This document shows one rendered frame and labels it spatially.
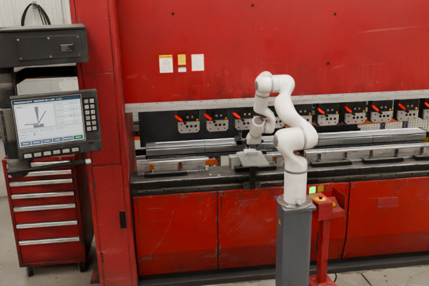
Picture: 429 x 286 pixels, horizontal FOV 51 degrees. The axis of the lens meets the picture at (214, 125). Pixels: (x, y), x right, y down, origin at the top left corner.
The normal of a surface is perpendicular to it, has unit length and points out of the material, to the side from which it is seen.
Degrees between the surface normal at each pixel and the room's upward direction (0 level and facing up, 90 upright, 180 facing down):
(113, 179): 90
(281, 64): 90
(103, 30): 90
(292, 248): 90
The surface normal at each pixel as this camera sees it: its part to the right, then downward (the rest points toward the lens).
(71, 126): 0.36, 0.26
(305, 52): 0.11, 0.28
